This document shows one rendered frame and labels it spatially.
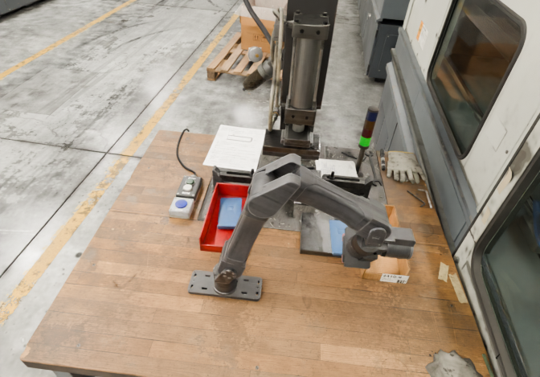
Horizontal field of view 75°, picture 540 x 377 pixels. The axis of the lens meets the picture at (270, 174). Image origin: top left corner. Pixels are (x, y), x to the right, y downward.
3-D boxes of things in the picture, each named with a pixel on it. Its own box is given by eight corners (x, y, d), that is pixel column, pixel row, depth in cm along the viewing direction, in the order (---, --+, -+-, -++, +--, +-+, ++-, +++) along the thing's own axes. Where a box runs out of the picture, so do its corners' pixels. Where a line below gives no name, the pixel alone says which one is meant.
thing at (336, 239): (333, 259, 106) (334, 252, 104) (329, 220, 117) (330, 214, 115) (356, 260, 106) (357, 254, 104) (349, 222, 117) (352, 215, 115)
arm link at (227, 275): (241, 243, 94) (219, 241, 94) (235, 271, 87) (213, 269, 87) (241, 257, 98) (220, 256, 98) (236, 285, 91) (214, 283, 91)
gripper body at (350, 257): (368, 230, 94) (376, 224, 87) (368, 269, 91) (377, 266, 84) (343, 227, 94) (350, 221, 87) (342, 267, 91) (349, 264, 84)
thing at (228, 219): (217, 231, 113) (217, 225, 111) (221, 198, 125) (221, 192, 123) (239, 232, 114) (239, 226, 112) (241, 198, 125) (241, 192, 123)
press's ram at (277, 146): (261, 164, 114) (264, 76, 94) (269, 120, 133) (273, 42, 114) (317, 170, 113) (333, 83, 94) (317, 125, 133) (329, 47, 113)
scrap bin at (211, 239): (200, 250, 108) (198, 238, 104) (217, 194, 127) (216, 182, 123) (239, 255, 107) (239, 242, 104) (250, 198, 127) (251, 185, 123)
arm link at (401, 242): (401, 239, 88) (417, 205, 80) (408, 268, 82) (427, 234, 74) (354, 234, 88) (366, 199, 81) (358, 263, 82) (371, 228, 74)
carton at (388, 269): (361, 280, 104) (366, 264, 99) (353, 217, 123) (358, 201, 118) (405, 285, 103) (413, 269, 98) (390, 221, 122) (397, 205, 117)
